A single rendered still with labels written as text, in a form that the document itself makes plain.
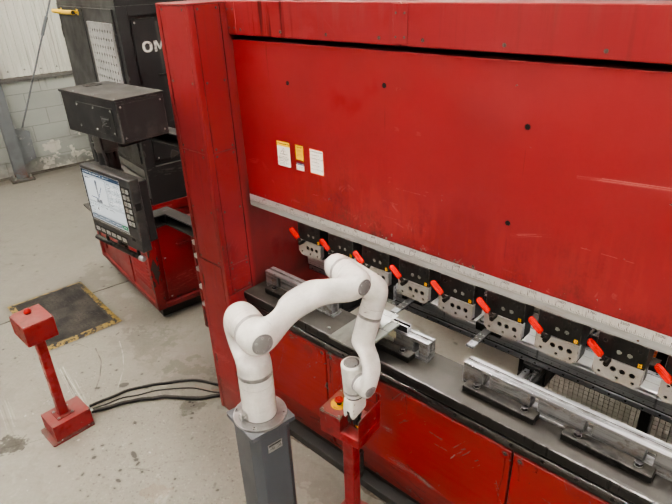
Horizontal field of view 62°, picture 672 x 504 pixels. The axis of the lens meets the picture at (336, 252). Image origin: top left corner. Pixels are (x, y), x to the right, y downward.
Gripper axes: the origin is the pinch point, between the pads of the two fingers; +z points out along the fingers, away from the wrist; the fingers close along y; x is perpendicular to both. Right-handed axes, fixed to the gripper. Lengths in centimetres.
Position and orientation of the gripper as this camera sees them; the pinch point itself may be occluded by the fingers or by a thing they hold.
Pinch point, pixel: (356, 420)
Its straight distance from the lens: 240.1
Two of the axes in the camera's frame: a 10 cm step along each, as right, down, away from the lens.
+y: -5.9, 4.6, -6.7
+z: 0.8, 8.6, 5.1
